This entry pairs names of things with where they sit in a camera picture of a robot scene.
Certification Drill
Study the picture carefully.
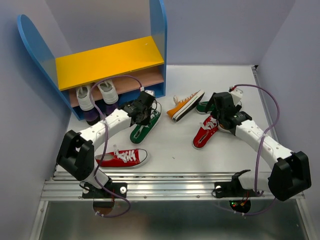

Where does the blue yellow shoe shelf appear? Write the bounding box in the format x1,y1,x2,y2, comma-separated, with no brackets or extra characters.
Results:
17,0,168,120

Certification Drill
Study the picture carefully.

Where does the green sneaker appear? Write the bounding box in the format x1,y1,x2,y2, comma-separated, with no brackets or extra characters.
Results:
195,101,216,115
129,103,162,145

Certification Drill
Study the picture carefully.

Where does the aluminium rail frame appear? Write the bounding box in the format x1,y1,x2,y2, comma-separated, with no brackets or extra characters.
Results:
29,65,311,240

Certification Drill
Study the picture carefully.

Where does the red sneaker centre right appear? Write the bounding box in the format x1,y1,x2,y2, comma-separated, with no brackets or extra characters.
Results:
192,115,219,149

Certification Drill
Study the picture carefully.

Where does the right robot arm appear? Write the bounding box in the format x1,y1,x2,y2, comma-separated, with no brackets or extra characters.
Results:
209,89,312,202

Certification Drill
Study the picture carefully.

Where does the white sneaker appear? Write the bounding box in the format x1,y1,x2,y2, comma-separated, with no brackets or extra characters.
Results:
75,84,94,112
97,80,119,105

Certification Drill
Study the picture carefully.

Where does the orange sneaker on side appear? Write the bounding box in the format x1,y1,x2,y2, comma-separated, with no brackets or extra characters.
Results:
166,90,205,122

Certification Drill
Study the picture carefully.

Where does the red sneaker front left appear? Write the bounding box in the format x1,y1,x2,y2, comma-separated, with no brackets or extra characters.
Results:
95,145,149,168

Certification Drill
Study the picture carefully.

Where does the purple sneaker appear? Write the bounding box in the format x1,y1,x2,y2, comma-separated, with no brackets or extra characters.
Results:
83,108,101,126
105,101,119,116

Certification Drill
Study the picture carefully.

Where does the purple sneaker left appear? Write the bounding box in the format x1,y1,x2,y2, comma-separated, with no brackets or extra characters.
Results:
83,108,101,126

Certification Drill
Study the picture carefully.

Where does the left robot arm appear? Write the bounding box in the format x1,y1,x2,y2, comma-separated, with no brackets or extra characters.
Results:
56,90,155,197

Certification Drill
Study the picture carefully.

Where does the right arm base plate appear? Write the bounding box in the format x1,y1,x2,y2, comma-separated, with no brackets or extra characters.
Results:
211,181,257,199

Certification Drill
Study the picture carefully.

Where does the white sneaker left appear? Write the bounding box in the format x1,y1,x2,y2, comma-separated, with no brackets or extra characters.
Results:
75,84,94,112

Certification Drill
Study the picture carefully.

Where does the red sneaker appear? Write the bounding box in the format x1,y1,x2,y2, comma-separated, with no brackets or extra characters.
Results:
192,115,219,149
95,145,149,168

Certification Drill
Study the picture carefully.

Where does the purple sneaker right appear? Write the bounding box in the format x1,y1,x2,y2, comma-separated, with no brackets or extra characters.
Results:
105,101,119,116

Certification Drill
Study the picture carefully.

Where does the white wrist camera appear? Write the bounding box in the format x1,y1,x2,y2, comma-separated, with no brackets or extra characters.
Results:
145,90,156,97
229,86,243,105

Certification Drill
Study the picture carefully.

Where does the orange sneaker under gripper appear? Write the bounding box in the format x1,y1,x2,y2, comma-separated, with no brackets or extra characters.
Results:
217,123,231,134

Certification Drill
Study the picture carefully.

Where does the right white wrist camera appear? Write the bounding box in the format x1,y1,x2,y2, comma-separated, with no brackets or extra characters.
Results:
229,86,243,105

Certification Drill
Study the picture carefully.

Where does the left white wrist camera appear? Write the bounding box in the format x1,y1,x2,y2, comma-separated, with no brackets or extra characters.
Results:
145,90,156,97

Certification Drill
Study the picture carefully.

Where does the white sneaker right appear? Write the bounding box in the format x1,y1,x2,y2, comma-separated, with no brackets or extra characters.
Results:
97,80,119,105

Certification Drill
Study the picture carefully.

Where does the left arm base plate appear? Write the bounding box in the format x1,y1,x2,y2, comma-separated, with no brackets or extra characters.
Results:
79,181,128,199

